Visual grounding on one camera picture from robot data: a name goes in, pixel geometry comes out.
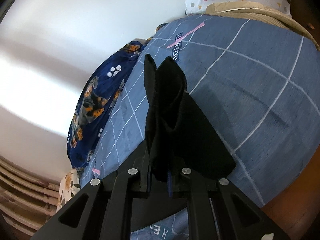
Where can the blue grid bed sheet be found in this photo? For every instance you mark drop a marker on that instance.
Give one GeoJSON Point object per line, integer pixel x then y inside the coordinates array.
{"type": "Point", "coordinates": [258, 85]}

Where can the floral white pillow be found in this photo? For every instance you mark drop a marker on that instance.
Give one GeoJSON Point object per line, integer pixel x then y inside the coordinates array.
{"type": "Point", "coordinates": [69, 187]}

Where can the navy dog print blanket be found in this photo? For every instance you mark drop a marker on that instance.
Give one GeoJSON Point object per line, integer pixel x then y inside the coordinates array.
{"type": "Point", "coordinates": [97, 101]}

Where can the beige mattress edge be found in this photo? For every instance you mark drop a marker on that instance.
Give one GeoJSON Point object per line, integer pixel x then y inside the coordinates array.
{"type": "Point", "coordinates": [259, 12]}

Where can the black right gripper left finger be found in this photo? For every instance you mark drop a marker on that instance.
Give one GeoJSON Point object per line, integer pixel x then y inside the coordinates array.
{"type": "Point", "coordinates": [108, 208]}

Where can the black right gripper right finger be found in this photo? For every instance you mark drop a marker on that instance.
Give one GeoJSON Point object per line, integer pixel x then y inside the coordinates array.
{"type": "Point", "coordinates": [217, 209]}

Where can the brown wooden headboard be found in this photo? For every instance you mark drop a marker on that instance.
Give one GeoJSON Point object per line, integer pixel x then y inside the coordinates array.
{"type": "Point", "coordinates": [27, 202]}

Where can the black pants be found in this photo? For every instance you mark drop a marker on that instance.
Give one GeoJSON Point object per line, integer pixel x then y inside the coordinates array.
{"type": "Point", "coordinates": [184, 150]}

